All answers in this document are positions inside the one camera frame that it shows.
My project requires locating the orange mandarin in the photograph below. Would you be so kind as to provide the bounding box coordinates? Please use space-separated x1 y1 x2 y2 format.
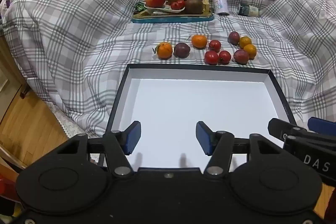
191 34 208 49

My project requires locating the round dark brown fruit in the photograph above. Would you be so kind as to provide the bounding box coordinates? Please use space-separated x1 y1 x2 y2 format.
184 0 204 15

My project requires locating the dark purple passion fruit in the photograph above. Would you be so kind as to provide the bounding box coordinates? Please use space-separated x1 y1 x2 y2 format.
173 42 191 59

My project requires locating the wooden cabinet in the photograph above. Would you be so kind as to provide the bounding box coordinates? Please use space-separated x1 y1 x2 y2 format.
0 35 30 125

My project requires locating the grey plaid blanket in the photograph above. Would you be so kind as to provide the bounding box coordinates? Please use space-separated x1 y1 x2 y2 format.
0 0 336 138

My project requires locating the green and white can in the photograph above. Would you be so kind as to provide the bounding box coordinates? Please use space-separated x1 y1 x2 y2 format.
238 3 260 17

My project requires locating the mandarin with leaf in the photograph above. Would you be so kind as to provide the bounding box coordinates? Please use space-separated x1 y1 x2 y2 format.
153 42 173 60

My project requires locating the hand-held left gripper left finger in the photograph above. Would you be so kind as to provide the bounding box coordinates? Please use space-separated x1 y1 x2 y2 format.
56 121 141 178

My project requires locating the small yellow orange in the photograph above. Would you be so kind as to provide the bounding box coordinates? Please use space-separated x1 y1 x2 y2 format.
244 44 257 59
239 36 252 48

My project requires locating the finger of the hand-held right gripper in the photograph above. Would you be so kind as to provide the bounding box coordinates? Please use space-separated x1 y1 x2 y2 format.
267 118 308 141
308 116 336 136

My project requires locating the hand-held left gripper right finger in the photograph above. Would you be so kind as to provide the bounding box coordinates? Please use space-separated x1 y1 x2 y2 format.
196 121 281 178

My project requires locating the teal and gold tin tray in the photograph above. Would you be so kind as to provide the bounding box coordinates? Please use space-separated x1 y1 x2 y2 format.
131 7 214 24

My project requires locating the white lace cloth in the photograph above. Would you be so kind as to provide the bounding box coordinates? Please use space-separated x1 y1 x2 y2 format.
47 102 105 164

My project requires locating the purple plum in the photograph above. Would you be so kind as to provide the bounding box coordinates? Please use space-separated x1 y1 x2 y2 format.
233 49 250 64
228 31 240 45

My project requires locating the black box with white inside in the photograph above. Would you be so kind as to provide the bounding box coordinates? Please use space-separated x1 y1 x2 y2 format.
98 63 298 169

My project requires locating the white oval plate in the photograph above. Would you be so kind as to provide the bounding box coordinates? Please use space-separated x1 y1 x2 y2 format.
144 2 185 14

